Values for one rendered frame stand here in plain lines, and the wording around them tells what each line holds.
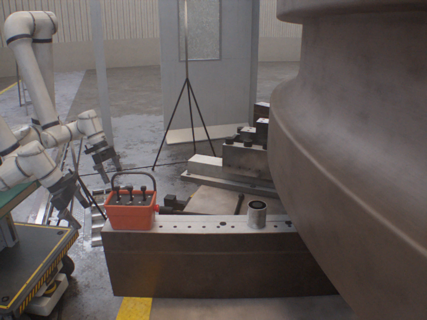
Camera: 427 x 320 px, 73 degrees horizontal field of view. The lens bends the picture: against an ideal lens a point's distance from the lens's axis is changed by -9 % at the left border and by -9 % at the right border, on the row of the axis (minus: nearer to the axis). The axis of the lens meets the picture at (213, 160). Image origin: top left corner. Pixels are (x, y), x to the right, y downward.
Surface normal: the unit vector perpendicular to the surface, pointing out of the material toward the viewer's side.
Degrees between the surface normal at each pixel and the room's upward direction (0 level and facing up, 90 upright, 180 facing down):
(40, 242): 0
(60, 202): 97
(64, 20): 90
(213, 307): 0
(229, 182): 0
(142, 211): 97
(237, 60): 90
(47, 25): 100
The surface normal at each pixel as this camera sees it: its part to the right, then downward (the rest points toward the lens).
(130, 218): 0.00, 0.50
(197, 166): -0.36, 0.05
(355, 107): -0.99, -0.07
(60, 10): 0.32, 0.36
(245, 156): -0.38, 0.36
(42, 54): 0.55, 0.46
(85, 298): 0.00, -0.92
